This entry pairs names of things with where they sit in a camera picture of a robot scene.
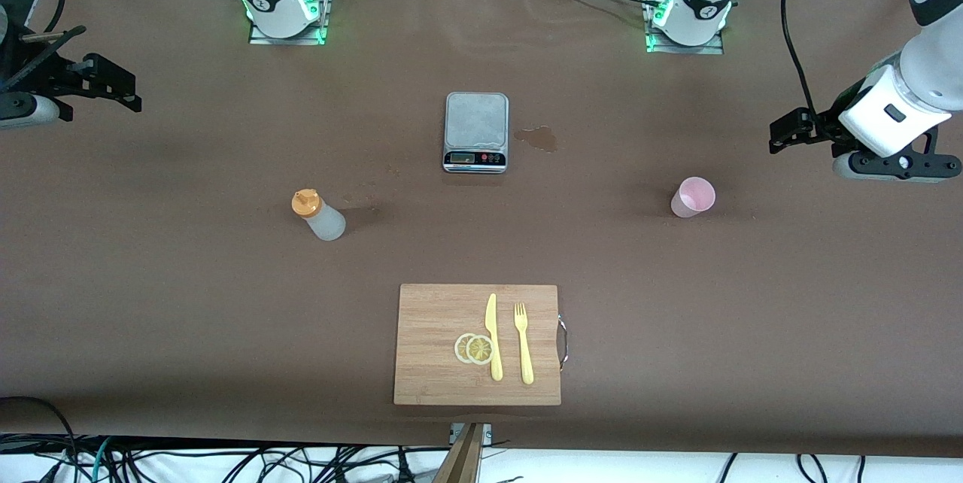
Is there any translucent sauce bottle orange cap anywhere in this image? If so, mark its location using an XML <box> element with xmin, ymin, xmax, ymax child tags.
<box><xmin>291</xmin><ymin>189</ymin><xmax>347</xmax><ymax>242</ymax></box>

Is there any yellow plastic fork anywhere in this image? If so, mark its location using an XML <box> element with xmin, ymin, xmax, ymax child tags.
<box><xmin>514</xmin><ymin>302</ymin><xmax>535</xmax><ymax>385</ymax></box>

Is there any bamboo cutting board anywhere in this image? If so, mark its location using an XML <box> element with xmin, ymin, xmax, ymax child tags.
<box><xmin>393</xmin><ymin>284</ymin><xmax>562</xmax><ymax>406</ymax></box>

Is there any yellow plastic knife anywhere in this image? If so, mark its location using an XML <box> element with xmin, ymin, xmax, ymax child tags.
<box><xmin>485</xmin><ymin>293</ymin><xmax>503</xmax><ymax>382</ymax></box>

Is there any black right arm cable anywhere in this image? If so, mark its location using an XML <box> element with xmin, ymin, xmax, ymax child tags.
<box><xmin>0</xmin><ymin>0</ymin><xmax>90</xmax><ymax>93</ymax></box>

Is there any wooden beam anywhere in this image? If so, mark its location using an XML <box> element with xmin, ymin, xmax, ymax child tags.
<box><xmin>432</xmin><ymin>423</ymin><xmax>487</xmax><ymax>483</ymax></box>

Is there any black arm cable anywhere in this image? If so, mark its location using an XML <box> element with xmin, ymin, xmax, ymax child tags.
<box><xmin>780</xmin><ymin>0</ymin><xmax>836</xmax><ymax>123</ymax></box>
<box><xmin>0</xmin><ymin>0</ymin><xmax>90</xmax><ymax>93</ymax></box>

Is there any black looped floor cable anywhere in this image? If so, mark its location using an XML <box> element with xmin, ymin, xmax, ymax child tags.
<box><xmin>0</xmin><ymin>396</ymin><xmax>80</xmax><ymax>483</ymax></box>

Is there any brown table cover sheet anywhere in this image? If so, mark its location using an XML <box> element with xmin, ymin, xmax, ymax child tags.
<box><xmin>0</xmin><ymin>0</ymin><xmax>963</xmax><ymax>457</ymax></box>

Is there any pink plastic cup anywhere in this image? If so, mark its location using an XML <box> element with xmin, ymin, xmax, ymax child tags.
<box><xmin>670</xmin><ymin>177</ymin><xmax>716</xmax><ymax>219</ymax></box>

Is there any brown liquid spill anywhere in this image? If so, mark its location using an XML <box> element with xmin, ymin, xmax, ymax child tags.
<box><xmin>515</xmin><ymin>126</ymin><xmax>559</xmax><ymax>153</ymax></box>

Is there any teal floor cable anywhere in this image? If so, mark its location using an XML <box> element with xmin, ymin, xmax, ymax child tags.
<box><xmin>89</xmin><ymin>436</ymin><xmax>114</xmax><ymax>483</ymax></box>

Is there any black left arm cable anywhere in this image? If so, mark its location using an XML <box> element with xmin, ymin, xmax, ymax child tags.
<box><xmin>780</xmin><ymin>0</ymin><xmax>836</xmax><ymax>123</ymax></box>

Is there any silver digital kitchen scale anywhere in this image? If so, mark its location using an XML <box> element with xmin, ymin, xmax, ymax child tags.
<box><xmin>442</xmin><ymin>92</ymin><xmax>510</xmax><ymax>174</ymax></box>

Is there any small metal bracket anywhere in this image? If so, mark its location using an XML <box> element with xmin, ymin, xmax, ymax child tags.
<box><xmin>449</xmin><ymin>423</ymin><xmax>494</xmax><ymax>445</ymax></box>

